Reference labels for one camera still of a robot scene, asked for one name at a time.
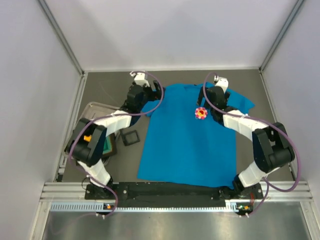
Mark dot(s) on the pink flower smiley brooch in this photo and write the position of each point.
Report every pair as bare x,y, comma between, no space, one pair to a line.
200,113

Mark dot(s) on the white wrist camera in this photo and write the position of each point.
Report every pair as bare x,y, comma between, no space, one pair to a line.
221,82
140,78

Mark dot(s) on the small black square lid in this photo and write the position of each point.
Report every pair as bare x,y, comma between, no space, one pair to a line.
129,138

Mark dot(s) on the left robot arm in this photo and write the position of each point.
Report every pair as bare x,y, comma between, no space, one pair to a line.
86,144

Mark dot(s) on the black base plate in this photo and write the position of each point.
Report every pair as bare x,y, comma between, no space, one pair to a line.
165,194

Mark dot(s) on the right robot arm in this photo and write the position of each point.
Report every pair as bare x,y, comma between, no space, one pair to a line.
271,148

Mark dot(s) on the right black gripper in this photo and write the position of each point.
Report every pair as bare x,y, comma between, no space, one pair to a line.
206,94

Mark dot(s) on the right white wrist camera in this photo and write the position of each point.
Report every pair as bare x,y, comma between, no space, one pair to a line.
221,82

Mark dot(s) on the white slotted cable duct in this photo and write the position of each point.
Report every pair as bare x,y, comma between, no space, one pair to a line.
100,207

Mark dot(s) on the blue t-shirt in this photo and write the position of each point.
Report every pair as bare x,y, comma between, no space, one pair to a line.
181,149

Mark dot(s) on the black box green lining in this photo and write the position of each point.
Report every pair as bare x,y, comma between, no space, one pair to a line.
110,147

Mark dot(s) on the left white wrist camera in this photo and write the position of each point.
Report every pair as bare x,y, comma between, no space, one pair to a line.
140,78

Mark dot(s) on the metal tray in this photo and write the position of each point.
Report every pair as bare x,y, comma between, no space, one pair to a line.
94,110

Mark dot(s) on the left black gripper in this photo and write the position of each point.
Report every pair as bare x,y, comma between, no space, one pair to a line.
152,89

